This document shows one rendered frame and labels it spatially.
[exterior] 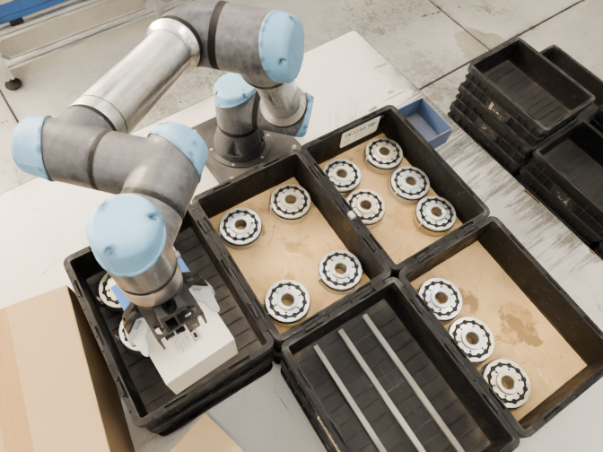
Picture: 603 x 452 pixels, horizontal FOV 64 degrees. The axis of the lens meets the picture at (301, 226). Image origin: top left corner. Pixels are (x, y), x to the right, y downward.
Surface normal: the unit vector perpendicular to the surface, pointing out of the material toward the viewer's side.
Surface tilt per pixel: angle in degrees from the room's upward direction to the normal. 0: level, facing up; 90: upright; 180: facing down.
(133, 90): 46
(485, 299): 0
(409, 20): 0
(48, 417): 0
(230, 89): 10
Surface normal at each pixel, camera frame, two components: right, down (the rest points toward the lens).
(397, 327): 0.06, -0.48
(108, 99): 0.50, -0.55
